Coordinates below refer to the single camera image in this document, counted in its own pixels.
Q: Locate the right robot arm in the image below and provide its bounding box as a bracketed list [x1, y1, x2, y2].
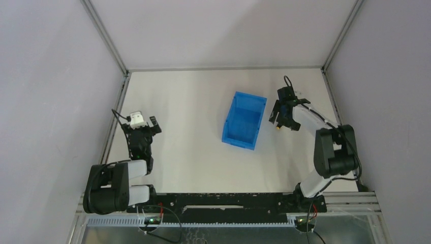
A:
[269, 86, 362, 211]

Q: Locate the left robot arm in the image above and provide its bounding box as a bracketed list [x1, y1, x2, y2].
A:
[83, 112, 162, 215]

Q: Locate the blue plastic bin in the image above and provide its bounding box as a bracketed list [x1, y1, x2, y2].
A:
[222, 91, 267, 150]

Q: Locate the left controller board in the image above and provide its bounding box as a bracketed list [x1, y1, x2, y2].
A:
[144, 217, 162, 225]

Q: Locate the controller board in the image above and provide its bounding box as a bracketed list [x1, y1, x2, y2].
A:
[144, 217, 162, 225]
[294, 218, 315, 233]

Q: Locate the right controller board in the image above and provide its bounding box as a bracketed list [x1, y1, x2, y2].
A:
[294, 218, 315, 233]

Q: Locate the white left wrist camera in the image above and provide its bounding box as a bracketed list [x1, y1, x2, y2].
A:
[130, 111, 148, 129]

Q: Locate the right aluminium frame rail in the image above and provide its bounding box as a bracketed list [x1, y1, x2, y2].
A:
[320, 67, 367, 192]

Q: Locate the aluminium frame rail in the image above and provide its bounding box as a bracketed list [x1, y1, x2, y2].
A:
[320, 67, 367, 192]
[99, 72, 131, 164]
[128, 66, 322, 73]

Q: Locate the back aluminium frame rail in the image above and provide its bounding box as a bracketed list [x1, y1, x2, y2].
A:
[128, 66, 322, 73]

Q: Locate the left aluminium frame rail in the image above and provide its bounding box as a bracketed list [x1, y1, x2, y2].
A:
[99, 72, 131, 164]

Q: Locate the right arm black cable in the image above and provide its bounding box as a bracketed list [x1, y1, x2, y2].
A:
[283, 75, 363, 182]

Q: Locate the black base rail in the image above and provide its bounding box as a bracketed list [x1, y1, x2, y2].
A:
[127, 193, 327, 223]

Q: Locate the white slotted cable duct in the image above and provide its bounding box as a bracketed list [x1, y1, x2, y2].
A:
[86, 216, 296, 228]

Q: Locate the left black cable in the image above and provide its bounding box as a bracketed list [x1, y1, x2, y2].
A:
[136, 204, 183, 244]

